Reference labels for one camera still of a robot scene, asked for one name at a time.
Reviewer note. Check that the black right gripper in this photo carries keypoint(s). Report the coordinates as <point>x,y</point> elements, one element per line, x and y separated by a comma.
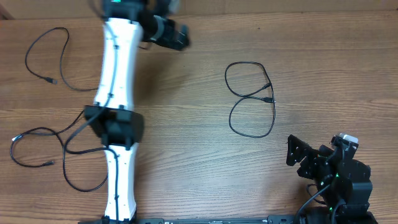
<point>313,158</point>

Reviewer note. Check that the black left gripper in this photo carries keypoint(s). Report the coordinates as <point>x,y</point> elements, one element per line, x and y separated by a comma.
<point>167,39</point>

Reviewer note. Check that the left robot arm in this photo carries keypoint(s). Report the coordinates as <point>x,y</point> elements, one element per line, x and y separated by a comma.
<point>126,24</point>

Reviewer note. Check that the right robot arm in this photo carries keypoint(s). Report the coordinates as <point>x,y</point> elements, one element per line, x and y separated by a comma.
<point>343,183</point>

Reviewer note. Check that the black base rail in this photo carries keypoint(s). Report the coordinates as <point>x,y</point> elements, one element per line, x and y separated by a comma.
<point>271,219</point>

